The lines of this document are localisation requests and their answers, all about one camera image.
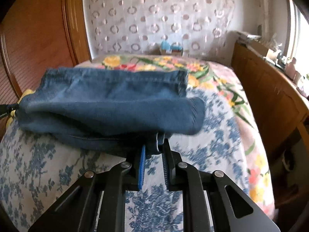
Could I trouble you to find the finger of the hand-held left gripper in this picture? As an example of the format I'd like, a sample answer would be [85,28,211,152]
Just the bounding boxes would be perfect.
[0,103,20,120]

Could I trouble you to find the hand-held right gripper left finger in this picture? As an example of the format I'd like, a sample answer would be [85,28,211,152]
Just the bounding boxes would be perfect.
[28,145,146,232]

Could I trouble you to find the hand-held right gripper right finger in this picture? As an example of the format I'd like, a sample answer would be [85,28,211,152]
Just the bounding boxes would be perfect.
[161,138,280,232]

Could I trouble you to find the colourful floral bedsheet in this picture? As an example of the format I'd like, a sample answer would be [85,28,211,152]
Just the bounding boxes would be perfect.
[74,54,276,216]

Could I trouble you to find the wooden side cabinet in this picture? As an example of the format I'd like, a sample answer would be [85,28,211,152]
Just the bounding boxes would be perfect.
[231,37,309,166]

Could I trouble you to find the blue floral white blanket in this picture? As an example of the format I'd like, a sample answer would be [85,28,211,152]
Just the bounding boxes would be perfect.
[0,87,250,232]

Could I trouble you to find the window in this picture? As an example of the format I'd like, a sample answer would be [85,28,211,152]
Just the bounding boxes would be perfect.
[287,0,309,62]

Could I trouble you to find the sheer curtain with circles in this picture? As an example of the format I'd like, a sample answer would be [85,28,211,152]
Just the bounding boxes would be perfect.
[82,0,238,63]

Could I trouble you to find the stack of papers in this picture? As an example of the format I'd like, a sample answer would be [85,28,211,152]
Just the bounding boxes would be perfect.
[238,31,262,44]

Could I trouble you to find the yellow cloth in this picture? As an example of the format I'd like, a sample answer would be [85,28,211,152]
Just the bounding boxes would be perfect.
[7,89,37,126]

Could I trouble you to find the blue denim pants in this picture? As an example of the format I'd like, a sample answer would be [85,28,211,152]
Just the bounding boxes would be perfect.
[18,68,206,158]

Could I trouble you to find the pink bottle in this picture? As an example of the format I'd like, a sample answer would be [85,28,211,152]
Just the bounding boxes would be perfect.
[286,58,298,78]

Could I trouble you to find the cardboard box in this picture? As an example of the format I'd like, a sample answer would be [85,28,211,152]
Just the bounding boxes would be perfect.
[249,40,270,56]

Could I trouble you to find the light blue packet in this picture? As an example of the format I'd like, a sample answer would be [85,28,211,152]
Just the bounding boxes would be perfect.
[160,40,172,54]

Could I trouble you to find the small printed box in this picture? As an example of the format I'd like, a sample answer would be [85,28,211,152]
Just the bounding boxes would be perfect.
[170,44,184,57]

